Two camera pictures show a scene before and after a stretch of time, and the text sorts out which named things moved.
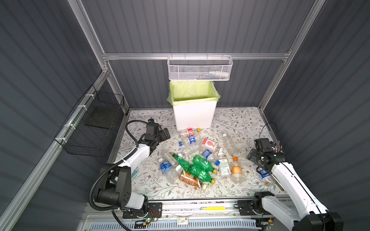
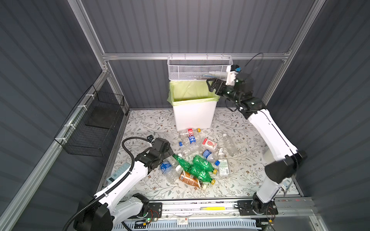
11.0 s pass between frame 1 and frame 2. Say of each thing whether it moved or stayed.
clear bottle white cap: stayed
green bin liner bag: stayed
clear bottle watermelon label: stayed
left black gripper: moved
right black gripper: moved
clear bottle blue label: stayed
